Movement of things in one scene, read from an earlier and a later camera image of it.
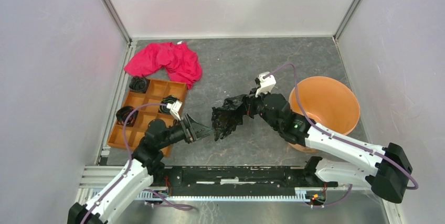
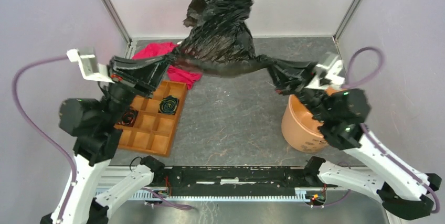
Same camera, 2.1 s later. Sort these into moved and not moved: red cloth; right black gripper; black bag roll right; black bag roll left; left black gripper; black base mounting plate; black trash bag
Moved: left black gripper; black trash bag; right black gripper
Not moved: black bag roll left; black bag roll right; black base mounting plate; red cloth
